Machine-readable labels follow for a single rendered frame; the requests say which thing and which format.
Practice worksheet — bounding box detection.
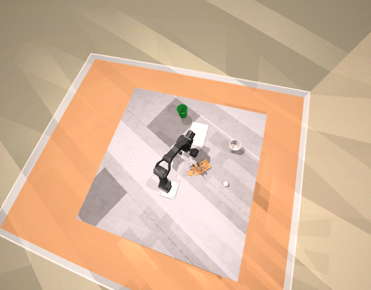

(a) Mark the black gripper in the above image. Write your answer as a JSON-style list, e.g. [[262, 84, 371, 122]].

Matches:
[[183, 144, 199, 158]]

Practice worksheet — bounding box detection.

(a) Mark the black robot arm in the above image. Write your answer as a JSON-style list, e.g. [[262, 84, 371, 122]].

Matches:
[[153, 130, 196, 193]]

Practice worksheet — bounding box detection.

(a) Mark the green cup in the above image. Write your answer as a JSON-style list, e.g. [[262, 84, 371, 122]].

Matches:
[[176, 104, 188, 118]]

